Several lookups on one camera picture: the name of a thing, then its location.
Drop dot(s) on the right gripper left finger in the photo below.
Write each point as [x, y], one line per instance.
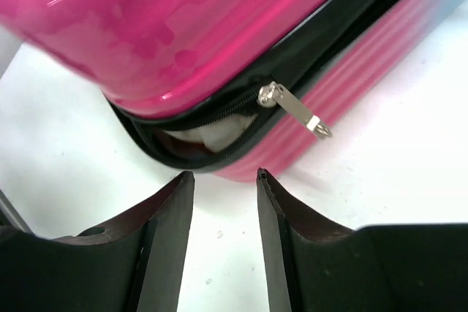
[131, 262]

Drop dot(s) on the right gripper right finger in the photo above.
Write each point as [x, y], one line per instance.
[315, 264]

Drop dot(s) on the cream ruffled cloth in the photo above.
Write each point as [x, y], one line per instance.
[218, 135]

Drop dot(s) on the silver zipper pull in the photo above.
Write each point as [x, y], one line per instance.
[277, 94]

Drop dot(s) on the pink teal kids suitcase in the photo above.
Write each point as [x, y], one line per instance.
[174, 65]

